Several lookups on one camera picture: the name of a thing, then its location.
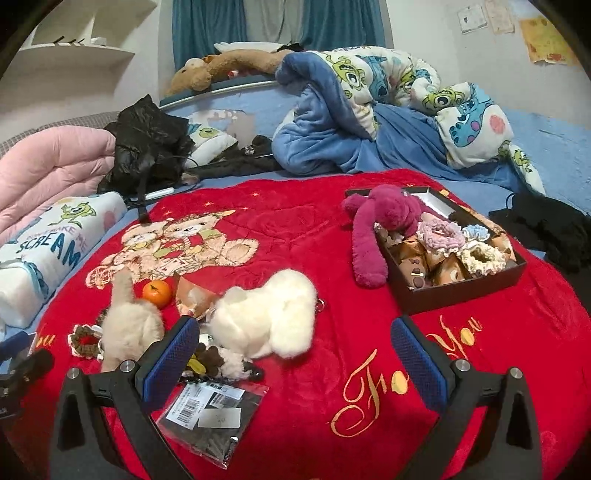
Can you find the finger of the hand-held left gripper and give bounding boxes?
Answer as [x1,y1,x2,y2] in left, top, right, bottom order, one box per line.
[0,348,55,386]
[0,331,35,357]

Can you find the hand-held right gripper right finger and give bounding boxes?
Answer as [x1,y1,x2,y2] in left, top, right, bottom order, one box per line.
[390,315,543,480]

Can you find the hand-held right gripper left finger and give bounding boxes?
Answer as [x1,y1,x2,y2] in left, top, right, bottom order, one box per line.
[48,315,201,480]

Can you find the brown crochet scrunchie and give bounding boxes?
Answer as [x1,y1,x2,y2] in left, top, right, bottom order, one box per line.
[68,323,105,358]

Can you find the zebra plush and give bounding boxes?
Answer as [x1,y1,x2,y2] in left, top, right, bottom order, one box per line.
[182,344,266,384]

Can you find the beige plush bear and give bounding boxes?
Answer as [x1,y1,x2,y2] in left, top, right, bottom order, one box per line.
[99,268,165,372]

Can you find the tangerine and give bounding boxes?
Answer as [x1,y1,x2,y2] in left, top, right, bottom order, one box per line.
[141,281,173,309]

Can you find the dark rectangular box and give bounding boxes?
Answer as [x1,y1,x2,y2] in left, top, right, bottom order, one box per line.
[344,186,528,315]

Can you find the clear bag with barcode label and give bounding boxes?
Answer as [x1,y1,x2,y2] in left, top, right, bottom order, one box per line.
[154,381,271,464]

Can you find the fluffy cream-white plush toy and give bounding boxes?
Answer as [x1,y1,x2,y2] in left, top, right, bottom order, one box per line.
[203,268,319,358]

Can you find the small beige teddy bear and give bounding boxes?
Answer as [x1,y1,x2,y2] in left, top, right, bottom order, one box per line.
[383,226,515,289]

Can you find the large white cartoon pillow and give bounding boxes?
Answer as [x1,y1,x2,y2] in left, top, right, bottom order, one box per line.
[0,191,127,328]

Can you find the cream crochet scrunchie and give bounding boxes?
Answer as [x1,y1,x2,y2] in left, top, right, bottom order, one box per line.
[459,242,509,278]

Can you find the pink crochet scrunchie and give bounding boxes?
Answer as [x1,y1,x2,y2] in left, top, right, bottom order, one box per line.
[416,217,462,252]

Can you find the red printed blanket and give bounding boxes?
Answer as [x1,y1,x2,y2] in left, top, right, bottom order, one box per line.
[34,168,591,480]

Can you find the magenta plush bear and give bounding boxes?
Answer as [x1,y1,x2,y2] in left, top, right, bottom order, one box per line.
[342,185,444,289]

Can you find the pink quilt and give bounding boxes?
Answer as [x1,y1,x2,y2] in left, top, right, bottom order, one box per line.
[0,126,118,247]

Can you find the black clothing heap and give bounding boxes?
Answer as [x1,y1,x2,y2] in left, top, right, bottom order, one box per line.
[488,190,591,273]

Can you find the black garment with small print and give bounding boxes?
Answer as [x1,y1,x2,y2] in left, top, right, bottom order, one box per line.
[182,135,282,183]

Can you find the grey checked cloth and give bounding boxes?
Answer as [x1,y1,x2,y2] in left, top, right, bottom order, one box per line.
[0,111,116,153]

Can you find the small cartoon pillow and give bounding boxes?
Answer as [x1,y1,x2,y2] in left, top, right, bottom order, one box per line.
[187,111,238,164]

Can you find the blue bed sheet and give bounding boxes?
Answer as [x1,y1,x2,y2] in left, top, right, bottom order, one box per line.
[159,78,591,259]

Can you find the cartoon monster printed quilt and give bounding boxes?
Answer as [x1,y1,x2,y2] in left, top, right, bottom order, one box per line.
[272,45,548,195]

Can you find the brown plush dog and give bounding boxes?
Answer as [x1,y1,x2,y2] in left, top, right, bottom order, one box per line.
[167,48,296,95]

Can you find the teal curtain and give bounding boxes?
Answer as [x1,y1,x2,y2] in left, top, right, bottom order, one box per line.
[172,0,252,70]
[298,0,386,49]

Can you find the grey curtain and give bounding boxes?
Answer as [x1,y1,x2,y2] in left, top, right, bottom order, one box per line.
[245,0,308,44]

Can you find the black strap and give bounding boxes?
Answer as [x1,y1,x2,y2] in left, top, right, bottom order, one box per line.
[124,152,195,224]

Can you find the curved grey bed rail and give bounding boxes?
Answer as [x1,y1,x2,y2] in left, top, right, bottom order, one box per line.
[159,79,278,109]

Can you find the white wall shelf unit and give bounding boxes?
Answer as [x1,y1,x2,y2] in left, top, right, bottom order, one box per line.
[0,0,160,121]

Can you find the yellow wall certificate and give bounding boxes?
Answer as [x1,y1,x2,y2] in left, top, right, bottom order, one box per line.
[519,16,580,65]

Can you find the white wall paper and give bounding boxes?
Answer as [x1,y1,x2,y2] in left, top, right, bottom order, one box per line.
[457,4,488,34]

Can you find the pale pink wall paper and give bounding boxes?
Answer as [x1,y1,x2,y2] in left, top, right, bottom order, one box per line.
[487,0,515,34]

